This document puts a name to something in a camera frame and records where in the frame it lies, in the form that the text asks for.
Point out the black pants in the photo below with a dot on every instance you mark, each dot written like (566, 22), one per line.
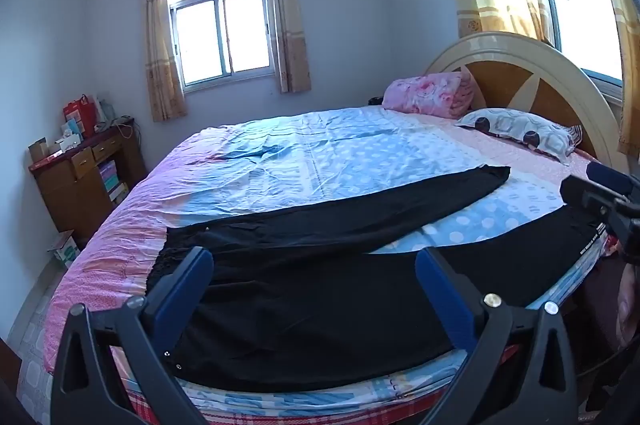
(320, 295)

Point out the folded pink blanket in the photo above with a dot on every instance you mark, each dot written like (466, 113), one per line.
(430, 95)

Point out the sliding window with white frame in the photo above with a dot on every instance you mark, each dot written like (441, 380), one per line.
(222, 35)

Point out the stack of books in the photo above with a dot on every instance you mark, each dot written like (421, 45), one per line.
(114, 182)

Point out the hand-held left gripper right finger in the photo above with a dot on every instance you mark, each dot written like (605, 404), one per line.
(442, 292)

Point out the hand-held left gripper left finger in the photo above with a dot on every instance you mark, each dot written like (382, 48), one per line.
(182, 292)

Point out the red gift bag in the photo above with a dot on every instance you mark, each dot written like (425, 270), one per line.
(82, 112)

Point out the wooden desk with drawers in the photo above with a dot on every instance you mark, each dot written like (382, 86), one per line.
(75, 190)

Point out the open brown cardboard box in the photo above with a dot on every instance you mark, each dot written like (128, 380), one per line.
(42, 149)

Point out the cardboard box with green print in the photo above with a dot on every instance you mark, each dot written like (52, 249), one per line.
(65, 250)

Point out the peach patterned curtain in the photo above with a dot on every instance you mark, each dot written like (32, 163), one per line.
(290, 15)
(162, 50)

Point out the cream and wood headboard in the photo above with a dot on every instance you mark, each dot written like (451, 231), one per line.
(545, 90)

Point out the bed with blue pink sheet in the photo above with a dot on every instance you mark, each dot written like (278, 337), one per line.
(280, 155)

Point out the patterned white pillow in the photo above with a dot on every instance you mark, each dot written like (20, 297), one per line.
(520, 130)

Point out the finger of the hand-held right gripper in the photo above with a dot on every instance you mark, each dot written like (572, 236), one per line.
(585, 195)
(612, 179)

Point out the person's right hand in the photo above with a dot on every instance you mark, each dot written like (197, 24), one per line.
(629, 305)

